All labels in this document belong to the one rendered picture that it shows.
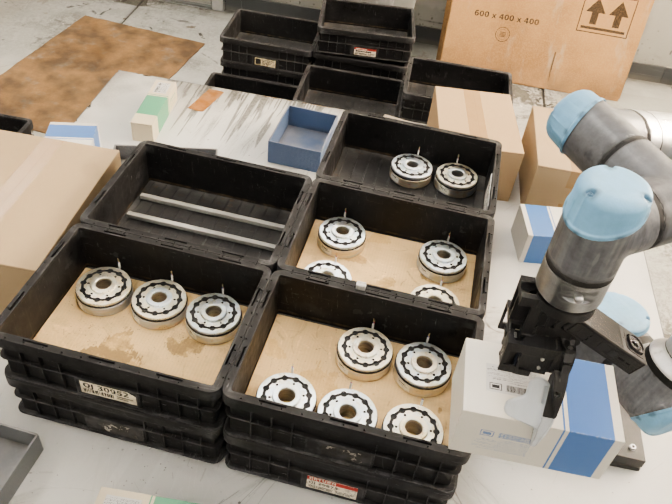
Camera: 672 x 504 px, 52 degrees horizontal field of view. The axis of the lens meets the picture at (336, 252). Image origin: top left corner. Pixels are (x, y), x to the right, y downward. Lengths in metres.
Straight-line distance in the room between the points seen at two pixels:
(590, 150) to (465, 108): 1.18
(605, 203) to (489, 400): 0.32
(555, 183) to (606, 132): 1.04
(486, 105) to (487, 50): 2.02
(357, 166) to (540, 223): 0.47
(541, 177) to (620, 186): 1.14
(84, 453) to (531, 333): 0.84
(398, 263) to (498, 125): 0.62
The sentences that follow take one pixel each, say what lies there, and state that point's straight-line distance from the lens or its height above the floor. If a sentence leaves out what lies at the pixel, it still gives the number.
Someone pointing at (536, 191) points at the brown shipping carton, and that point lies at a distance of 1.89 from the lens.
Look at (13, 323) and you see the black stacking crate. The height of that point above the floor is 0.91.
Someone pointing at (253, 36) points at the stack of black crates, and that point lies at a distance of 3.33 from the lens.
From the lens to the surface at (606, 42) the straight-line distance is 4.12.
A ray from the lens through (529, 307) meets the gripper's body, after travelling 0.84.
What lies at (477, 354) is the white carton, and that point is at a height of 1.13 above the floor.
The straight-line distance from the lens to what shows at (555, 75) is 4.11.
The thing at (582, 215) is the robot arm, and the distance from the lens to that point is 0.72.
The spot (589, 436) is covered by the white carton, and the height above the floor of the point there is 1.13.
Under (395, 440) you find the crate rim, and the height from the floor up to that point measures 0.93.
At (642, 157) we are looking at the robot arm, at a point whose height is 1.44.
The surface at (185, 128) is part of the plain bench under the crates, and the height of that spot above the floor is 0.70.
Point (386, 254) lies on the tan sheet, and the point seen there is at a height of 0.83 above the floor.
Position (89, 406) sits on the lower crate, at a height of 0.80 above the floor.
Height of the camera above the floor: 1.84
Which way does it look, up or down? 43 degrees down
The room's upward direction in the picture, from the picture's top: 8 degrees clockwise
